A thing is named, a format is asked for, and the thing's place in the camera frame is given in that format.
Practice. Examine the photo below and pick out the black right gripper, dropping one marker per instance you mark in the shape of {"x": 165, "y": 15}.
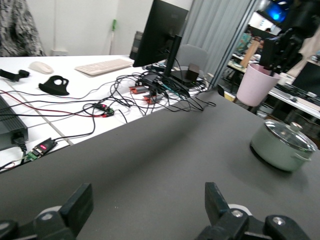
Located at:
{"x": 305, "y": 17}

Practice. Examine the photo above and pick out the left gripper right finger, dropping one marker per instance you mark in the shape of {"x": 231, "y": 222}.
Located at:
{"x": 225, "y": 225}

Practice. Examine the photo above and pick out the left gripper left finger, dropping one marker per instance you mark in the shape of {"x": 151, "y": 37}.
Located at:
{"x": 72, "y": 212}

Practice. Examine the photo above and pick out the pink plastic cup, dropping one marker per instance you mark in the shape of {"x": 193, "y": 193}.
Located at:
{"x": 252, "y": 87}

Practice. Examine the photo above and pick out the dark background monitor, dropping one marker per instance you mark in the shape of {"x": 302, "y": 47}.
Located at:
{"x": 306, "y": 77}

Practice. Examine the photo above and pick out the grey curtain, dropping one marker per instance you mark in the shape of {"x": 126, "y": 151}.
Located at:
{"x": 215, "y": 30}

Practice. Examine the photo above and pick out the serial adapter with green terminal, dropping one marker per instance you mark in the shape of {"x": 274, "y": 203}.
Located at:
{"x": 43, "y": 147}

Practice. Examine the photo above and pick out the grey office chair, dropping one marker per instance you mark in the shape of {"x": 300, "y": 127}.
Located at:
{"x": 197, "y": 56}

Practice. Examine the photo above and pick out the pale green cooking pot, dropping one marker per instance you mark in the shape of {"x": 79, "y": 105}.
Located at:
{"x": 275, "y": 155}

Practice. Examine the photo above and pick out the glass lid with metal knob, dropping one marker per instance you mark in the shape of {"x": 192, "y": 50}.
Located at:
{"x": 287, "y": 136}

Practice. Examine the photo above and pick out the small brown box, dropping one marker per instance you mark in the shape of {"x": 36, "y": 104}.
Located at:
{"x": 193, "y": 72}

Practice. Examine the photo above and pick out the black power supply box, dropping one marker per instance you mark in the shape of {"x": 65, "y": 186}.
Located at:
{"x": 10, "y": 125}

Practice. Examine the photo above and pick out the small circuit board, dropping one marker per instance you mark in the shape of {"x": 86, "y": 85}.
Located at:
{"x": 103, "y": 109}

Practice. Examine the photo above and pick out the black computer monitor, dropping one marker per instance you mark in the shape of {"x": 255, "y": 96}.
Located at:
{"x": 160, "y": 32}

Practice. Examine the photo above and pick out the black usb hub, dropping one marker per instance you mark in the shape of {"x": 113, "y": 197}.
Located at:
{"x": 150, "y": 80}

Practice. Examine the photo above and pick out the orange grey adapter box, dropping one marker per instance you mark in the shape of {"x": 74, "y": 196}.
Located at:
{"x": 150, "y": 98}
{"x": 138, "y": 89}

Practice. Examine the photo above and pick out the beige computer mouse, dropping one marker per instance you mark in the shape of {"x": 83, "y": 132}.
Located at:
{"x": 41, "y": 67}

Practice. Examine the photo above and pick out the beige computer keyboard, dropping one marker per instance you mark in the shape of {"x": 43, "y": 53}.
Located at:
{"x": 102, "y": 67}

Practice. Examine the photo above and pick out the person in patterned top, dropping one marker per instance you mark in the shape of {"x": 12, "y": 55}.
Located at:
{"x": 17, "y": 30}

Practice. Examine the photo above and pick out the black plastic bracket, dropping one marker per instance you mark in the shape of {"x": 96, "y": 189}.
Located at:
{"x": 53, "y": 87}

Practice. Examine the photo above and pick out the white wall socket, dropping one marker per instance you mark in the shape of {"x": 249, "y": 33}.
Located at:
{"x": 59, "y": 53}

